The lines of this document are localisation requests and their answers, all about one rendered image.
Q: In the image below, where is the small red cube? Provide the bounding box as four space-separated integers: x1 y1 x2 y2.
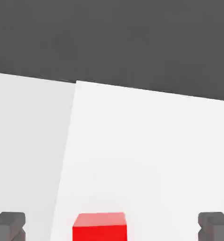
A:
72 212 128 241

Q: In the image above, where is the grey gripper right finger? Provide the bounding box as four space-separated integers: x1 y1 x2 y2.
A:
198 211 224 241

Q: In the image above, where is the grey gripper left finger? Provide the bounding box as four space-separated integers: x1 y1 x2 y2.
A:
0 211 26 241

